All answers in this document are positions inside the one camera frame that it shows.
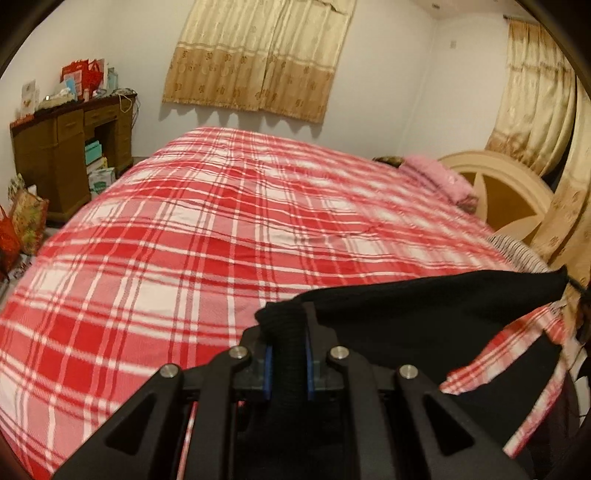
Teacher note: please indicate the floral gift bag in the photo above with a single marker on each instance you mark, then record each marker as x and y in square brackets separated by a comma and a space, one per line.
[28, 216]

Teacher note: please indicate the beige window curtain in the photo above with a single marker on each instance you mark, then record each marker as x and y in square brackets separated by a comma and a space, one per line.
[272, 56]

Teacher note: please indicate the dark wooden dresser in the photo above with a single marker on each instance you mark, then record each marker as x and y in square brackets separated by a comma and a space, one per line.
[49, 149]

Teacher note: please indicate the red gift bag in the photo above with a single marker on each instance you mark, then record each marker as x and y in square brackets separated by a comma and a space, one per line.
[84, 75]

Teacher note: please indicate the cream wooden headboard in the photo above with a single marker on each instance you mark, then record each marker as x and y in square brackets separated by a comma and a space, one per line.
[512, 200]

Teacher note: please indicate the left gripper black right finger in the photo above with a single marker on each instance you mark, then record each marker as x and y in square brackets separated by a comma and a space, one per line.
[322, 376]

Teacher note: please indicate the pink folded blanket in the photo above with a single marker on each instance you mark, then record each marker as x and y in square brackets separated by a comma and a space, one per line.
[437, 178]

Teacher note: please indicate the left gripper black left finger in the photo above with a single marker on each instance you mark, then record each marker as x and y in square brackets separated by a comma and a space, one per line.
[254, 375]

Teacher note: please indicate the black pants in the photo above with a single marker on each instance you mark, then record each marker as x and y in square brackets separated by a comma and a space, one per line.
[438, 324]

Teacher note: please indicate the beige side curtain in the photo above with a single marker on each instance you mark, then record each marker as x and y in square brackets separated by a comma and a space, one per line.
[544, 116]

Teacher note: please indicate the striped pillow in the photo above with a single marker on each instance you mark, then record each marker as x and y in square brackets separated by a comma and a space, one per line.
[521, 256]

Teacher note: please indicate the teal box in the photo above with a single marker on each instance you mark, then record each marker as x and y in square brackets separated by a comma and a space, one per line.
[93, 152]

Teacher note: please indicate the red white plaid bedspread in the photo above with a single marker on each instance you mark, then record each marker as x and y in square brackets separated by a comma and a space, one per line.
[172, 261]

